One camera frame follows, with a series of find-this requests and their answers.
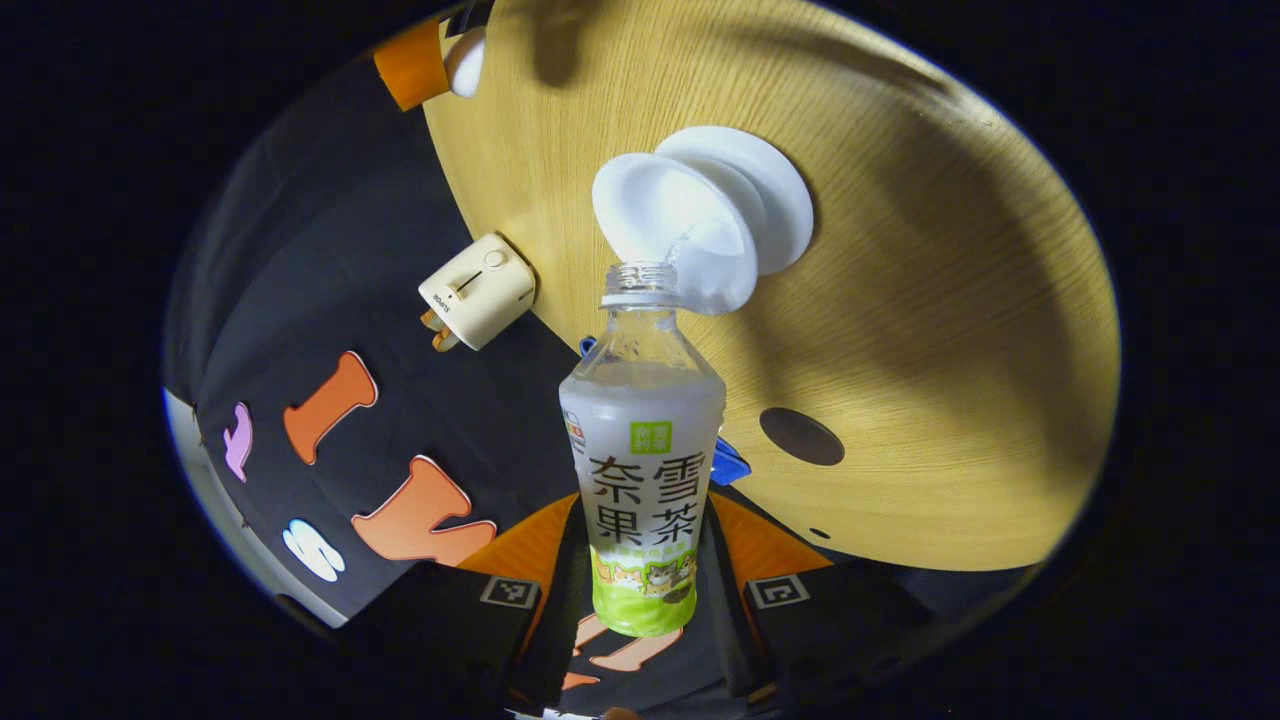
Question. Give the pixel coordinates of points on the cream toaster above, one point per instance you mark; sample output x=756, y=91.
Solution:
x=480, y=290

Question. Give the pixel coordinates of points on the white teacup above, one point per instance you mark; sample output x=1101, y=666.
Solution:
x=660, y=215

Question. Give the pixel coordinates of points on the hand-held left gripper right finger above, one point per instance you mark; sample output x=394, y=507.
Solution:
x=728, y=620

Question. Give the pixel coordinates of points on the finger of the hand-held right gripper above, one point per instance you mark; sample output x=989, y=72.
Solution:
x=410, y=65

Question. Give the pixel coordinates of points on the white teacup lid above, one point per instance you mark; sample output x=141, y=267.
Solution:
x=467, y=62

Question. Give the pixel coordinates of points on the blue folded towel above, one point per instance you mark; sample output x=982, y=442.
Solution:
x=730, y=462

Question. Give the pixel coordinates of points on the white saucer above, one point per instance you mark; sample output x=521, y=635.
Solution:
x=780, y=200

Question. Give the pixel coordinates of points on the black backdrop cloth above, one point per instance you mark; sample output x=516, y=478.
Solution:
x=330, y=260

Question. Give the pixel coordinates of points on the dark round coaster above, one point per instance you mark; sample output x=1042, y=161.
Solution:
x=801, y=437

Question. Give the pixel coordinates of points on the clear water bottle green label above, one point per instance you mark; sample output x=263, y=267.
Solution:
x=640, y=450

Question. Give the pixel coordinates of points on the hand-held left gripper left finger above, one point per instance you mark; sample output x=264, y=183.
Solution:
x=562, y=610

